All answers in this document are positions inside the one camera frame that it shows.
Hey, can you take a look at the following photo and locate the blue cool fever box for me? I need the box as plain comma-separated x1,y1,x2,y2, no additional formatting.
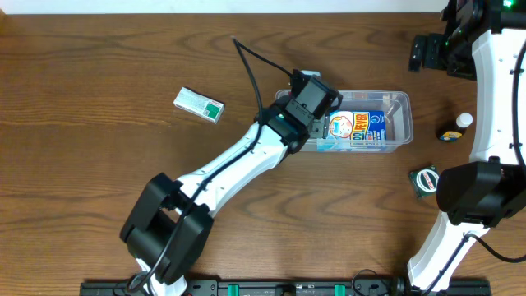
316,110,387,152

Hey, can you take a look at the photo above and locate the dark bottle white cap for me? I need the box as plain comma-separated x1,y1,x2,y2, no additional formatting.
436,113,473,142

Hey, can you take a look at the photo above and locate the white green medicine box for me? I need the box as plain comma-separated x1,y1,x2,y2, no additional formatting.
173,87,225,124

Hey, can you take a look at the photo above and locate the green round-label tin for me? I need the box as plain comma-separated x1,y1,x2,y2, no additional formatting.
408,165,440,199

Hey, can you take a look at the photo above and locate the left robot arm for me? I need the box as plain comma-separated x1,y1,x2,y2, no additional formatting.
120,71,343,295

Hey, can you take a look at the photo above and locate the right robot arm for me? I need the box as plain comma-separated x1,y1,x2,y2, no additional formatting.
404,0,525,295

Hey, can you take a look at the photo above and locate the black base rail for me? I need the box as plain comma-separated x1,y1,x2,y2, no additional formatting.
79,276,492,296

